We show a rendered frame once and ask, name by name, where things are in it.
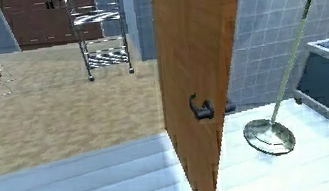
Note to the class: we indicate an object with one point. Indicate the brown wooden room door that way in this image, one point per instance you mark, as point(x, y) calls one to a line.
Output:
point(188, 47)

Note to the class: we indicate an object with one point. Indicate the dark brown wooden cupboard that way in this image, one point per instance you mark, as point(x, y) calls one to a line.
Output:
point(38, 25)

